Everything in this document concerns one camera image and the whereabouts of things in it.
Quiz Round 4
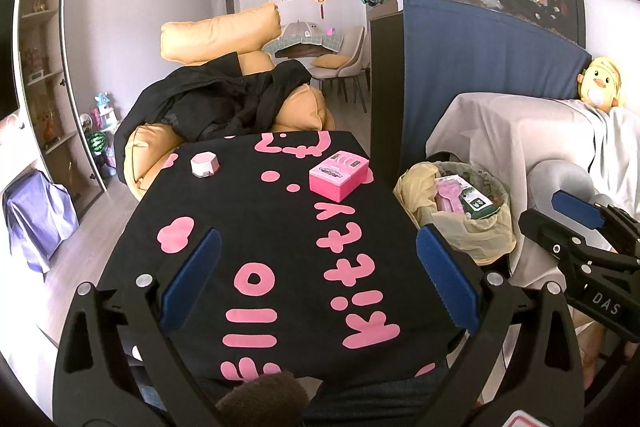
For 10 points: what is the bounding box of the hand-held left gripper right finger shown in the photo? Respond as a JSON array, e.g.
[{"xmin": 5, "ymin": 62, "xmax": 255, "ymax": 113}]
[{"xmin": 415, "ymin": 223, "xmax": 586, "ymax": 427}]

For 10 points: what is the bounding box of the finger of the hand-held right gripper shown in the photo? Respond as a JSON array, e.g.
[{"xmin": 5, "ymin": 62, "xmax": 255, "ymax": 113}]
[
  {"xmin": 517, "ymin": 208, "xmax": 640, "ymax": 288},
  {"xmin": 551, "ymin": 189, "xmax": 640, "ymax": 258}
]

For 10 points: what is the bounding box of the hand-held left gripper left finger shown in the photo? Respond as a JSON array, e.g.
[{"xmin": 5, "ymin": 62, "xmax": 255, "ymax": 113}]
[{"xmin": 52, "ymin": 227, "xmax": 223, "ymax": 427}]

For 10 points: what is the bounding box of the pink snack packet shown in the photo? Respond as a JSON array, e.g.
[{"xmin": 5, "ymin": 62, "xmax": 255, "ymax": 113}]
[{"xmin": 435, "ymin": 175, "xmax": 468, "ymax": 214}]

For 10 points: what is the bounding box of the green white snack bag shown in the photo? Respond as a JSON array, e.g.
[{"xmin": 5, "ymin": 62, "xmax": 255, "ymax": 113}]
[{"xmin": 457, "ymin": 182, "xmax": 503, "ymax": 220}]

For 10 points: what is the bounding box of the yellow plastic trash bag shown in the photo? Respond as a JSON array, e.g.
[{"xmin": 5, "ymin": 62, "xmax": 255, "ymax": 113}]
[{"xmin": 393, "ymin": 151, "xmax": 516, "ymax": 265}]

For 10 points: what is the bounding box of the person's right forearm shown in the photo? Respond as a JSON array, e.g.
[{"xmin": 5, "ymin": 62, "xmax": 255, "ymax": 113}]
[{"xmin": 570, "ymin": 307, "xmax": 618, "ymax": 390}]

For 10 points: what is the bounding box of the grey neck pillow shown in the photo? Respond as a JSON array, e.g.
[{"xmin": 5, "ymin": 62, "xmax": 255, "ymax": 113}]
[{"xmin": 527, "ymin": 159, "xmax": 613, "ymax": 253}]

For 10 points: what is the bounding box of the white sofa cover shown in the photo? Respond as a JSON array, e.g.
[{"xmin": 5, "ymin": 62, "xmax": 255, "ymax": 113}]
[{"xmin": 425, "ymin": 93, "xmax": 640, "ymax": 293}]

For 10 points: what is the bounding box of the black pink printed tablecloth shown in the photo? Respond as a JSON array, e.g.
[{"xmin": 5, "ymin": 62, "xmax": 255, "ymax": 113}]
[{"xmin": 97, "ymin": 129, "xmax": 451, "ymax": 388}]

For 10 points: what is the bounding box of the small pink hexagonal box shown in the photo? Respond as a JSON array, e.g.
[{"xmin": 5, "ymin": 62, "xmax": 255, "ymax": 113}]
[{"xmin": 190, "ymin": 151, "xmax": 222, "ymax": 179}]

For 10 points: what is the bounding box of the yellow duck plush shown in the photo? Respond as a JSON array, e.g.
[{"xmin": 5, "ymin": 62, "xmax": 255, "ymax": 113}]
[{"xmin": 577, "ymin": 57, "xmax": 623, "ymax": 112}]

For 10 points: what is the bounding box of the brown fuzzy cloth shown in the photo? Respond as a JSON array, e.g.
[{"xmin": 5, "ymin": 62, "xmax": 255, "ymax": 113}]
[{"xmin": 215, "ymin": 369, "xmax": 311, "ymax": 427}]

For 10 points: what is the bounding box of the pink toy box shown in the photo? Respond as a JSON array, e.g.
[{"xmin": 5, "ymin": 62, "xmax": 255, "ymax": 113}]
[{"xmin": 308, "ymin": 150, "xmax": 371, "ymax": 202}]

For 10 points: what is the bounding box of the blue cloth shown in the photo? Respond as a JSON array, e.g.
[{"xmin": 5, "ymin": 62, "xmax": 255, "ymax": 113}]
[{"xmin": 402, "ymin": 0, "xmax": 593, "ymax": 168}]

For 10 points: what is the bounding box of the purple cloth bag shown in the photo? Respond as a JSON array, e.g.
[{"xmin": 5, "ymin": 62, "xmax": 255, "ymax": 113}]
[{"xmin": 2, "ymin": 169, "xmax": 81, "ymax": 275}]

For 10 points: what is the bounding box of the black jacket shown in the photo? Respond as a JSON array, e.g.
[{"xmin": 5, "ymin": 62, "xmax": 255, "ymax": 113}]
[{"xmin": 115, "ymin": 52, "xmax": 313, "ymax": 142}]

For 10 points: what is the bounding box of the blue white toy castle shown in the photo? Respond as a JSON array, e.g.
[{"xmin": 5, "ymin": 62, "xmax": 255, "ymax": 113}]
[{"xmin": 92, "ymin": 93, "xmax": 117, "ymax": 130}]

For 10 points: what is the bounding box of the black tank cabinet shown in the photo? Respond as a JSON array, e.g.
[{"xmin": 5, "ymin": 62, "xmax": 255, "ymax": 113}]
[{"xmin": 370, "ymin": 9, "xmax": 406, "ymax": 158}]

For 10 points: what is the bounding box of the beige dining chair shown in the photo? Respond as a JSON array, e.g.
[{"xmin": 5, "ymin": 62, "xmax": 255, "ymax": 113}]
[{"xmin": 310, "ymin": 24, "xmax": 372, "ymax": 105}]

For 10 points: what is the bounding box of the dining table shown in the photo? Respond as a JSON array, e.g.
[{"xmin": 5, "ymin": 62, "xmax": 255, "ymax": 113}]
[{"xmin": 262, "ymin": 32, "xmax": 346, "ymax": 60}]

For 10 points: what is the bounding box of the glass door shelf cabinet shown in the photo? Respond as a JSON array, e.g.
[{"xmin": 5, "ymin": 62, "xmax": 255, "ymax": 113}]
[{"xmin": 12, "ymin": 0, "xmax": 108, "ymax": 208}]

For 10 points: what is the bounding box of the mesh food cover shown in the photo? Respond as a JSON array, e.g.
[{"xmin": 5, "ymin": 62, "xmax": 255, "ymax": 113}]
[{"xmin": 277, "ymin": 22, "xmax": 321, "ymax": 45}]

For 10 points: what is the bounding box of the wall television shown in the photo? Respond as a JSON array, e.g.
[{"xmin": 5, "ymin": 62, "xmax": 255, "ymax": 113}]
[{"xmin": 0, "ymin": 0, "xmax": 21, "ymax": 120}]

